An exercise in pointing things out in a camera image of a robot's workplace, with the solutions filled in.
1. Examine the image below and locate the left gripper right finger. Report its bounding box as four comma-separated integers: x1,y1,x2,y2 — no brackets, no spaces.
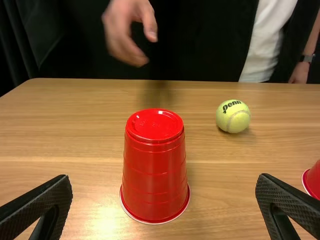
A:
255,173,320,240

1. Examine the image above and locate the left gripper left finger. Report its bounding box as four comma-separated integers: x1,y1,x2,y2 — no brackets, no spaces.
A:
0,174,73,240

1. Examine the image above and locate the red cup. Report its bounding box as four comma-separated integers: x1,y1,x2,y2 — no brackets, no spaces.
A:
301,159,320,201
119,107,191,225

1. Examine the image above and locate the yellow ball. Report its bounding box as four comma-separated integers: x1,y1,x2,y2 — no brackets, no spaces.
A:
215,99,252,134

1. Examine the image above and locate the person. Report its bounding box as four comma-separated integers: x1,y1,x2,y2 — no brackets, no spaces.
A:
99,0,320,85

